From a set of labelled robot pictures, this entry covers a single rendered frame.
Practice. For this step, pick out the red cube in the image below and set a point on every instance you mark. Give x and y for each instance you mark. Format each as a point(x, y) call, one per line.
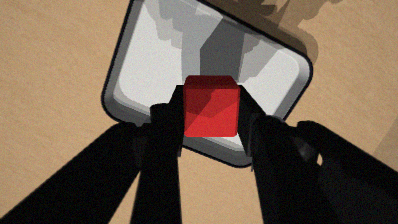
point(211, 106)

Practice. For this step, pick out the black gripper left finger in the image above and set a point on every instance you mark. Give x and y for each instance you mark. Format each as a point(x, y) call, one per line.
point(90, 187)

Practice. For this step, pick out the white tray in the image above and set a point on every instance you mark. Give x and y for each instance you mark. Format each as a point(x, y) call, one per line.
point(161, 42)

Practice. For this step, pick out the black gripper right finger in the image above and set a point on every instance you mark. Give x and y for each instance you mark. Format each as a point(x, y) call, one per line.
point(360, 188)

